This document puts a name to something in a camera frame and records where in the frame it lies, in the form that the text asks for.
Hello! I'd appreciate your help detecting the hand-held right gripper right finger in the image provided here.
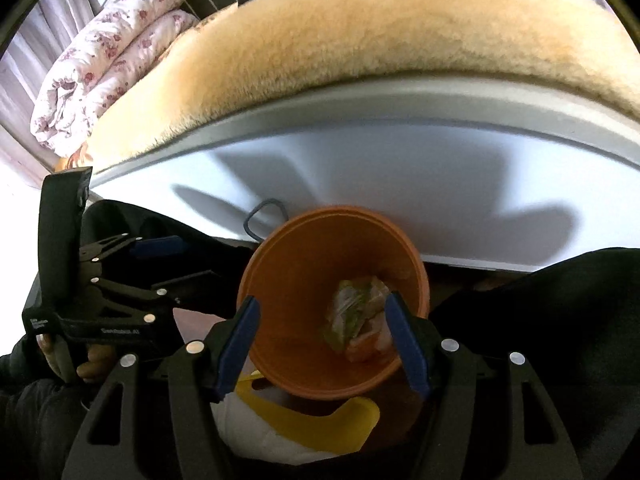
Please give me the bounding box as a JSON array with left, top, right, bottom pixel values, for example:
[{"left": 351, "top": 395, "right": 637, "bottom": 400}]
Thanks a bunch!
[{"left": 384, "top": 291, "right": 583, "bottom": 480}]

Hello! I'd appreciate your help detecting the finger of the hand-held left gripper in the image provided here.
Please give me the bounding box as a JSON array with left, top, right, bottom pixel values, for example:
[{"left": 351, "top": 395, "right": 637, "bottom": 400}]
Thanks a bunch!
[
  {"left": 91, "top": 278, "right": 174, "bottom": 325},
  {"left": 79, "top": 234, "right": 189, "bottom": 264}
]

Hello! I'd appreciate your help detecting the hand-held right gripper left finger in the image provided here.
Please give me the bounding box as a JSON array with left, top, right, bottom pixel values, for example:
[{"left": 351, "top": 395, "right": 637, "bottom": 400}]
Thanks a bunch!
[{"left": 60, "top": 295, "right": 262, "bottom": 480}]

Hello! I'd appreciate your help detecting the clear plastic wrapper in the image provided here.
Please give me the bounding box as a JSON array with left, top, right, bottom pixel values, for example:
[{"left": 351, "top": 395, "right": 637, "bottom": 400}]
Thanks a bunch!
[{"left": 320, "top": 275, "right": 402, "bottom": 362}]

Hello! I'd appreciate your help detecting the orange plastic bin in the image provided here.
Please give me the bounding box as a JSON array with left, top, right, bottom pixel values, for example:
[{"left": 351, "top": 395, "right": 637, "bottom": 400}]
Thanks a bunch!
[{"left": 236, "top": 206, "right": 430, "bottom": 401}]

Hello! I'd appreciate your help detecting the person's left forearm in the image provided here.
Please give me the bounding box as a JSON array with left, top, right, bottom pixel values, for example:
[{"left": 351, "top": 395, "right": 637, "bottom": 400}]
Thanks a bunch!
[{"left": 0, "top": 335, "right": 98, "bottom": 480}]

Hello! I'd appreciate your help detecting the person's left hand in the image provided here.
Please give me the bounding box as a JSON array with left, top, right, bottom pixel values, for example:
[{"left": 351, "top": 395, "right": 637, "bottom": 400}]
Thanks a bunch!
[{"left": 39, "top": 333, "right": 123, "bottom": 385}]

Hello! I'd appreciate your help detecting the pale pink sheet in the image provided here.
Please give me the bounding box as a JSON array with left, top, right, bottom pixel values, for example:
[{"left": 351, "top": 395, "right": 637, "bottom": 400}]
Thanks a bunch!
[{"left": 172, "top": 307, "right": 227, "bottom": 343}]

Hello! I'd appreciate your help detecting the white and yellow bag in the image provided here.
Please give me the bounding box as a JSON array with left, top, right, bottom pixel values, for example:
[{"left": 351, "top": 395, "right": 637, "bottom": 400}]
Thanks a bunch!
[{"left": 212, "top": 369, "right": 381, "bottom": 467}]

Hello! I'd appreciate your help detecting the folded pink floral quilt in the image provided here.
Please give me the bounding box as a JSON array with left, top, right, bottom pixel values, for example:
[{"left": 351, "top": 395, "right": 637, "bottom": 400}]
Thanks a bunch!
[{"left": 30, "top": 0, "right": 202, "bottom": 154}]

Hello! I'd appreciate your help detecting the white curtain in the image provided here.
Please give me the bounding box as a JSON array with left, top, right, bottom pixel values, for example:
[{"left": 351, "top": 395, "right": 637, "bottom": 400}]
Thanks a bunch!
[{"left": 0, "top": 0, "right": 103, "bottom": 173}]

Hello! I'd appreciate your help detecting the beige floral plush blanket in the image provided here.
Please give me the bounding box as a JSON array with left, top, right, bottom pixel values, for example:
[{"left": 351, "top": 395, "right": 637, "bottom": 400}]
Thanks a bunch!
[{"left": 54, "top": 0, "right": 640, "bottom": 172}]

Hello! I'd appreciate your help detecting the black cable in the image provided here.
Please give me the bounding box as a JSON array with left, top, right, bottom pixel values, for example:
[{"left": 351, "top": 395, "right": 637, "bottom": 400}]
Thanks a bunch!
[{"left": 243, "top": 198, "right": 290, "bottom": 241}]

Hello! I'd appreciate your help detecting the white bed frame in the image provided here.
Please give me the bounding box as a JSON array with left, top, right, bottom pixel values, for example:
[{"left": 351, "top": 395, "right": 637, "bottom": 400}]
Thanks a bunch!
[{"left": 87, "top": 74, "right": 640, "bottom": 274}]

